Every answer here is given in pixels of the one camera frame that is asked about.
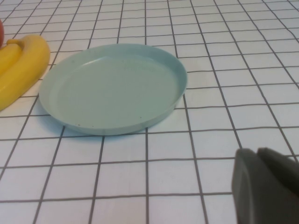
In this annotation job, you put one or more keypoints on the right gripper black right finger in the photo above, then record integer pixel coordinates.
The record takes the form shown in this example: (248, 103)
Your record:
(285, 168)

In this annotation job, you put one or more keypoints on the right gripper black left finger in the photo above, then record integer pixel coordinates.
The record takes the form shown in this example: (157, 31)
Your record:
(257, 198)

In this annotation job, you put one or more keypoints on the yellow banana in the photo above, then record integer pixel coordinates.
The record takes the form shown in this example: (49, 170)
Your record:
(9, 56)
(35, 67)

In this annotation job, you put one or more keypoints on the red apple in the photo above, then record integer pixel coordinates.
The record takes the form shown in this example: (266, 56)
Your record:
(1, 32)

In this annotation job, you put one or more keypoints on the blue-green round plate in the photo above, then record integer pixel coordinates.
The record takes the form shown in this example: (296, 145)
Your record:
(112, 91)

